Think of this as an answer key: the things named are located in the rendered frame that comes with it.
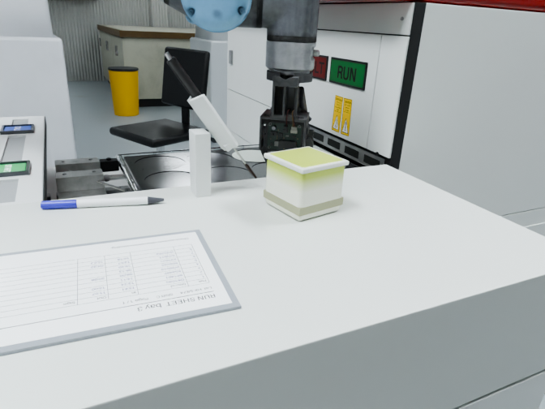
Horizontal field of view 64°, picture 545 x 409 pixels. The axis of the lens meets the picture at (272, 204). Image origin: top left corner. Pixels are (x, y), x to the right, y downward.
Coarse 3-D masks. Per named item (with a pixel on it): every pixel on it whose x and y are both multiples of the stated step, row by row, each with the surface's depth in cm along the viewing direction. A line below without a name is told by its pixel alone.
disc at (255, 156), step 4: (240, 152) 101; (244, 152) 102; (248, 152) 102; (252, 152) 102; (256, 152) 102; (260, 152) 102; (236, 156) 98; (244, 156) 98; (248, 156) 99; (252, 156) 99; (256, 156) 99; (260, 156) 99; (244, 160) 95; (248, 160) 96; (252, 160) 96; (256, 160) 96; (260, 160) 96
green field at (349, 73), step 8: (336, 64) 85; (344, 64) 83; (352, 64) 81; (360, 64) 78; (336, 72) 86; (344, 72) 83; (352, 72) 81; (360, 72) 79; (336, 80) 86; (344, 80) 83; (352, 80) 81; (360, 80) 79
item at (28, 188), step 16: (0, 128) 87; (0, 144) 77; (16, 144) 79; (32, 144) 78; (0, 160) 69; (16, 160) 71; (32, 160) 70; (16, 176) 63; (32, 176) 63; (0, 192) 58; (16, 192) 57; (32, 192) 57
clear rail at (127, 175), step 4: (116, 156) 94; (120, 156) 93; (120, 160) 91; (120, 164) 89; (120, 168) 88; (124, 168) 86; (124, 172) 84; (128, 172) 84; (124, 176) 83; (128, 176) 82; (128, 180) 80; (132, 180) 80; (128, 184) 79; (132, 184) 78; (132, 188) 77; (136, 188) 76
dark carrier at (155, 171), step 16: (128, 160) 92; (144, 160) 93; (160, 160) 93; (176, 160) 94; (224, 160) 95; (240, 160) 96; (144, 176) 83; (160, 176) 84; (176, 176) 84; (224, 176) 86; (240, 176) 86; (256, 176) 86
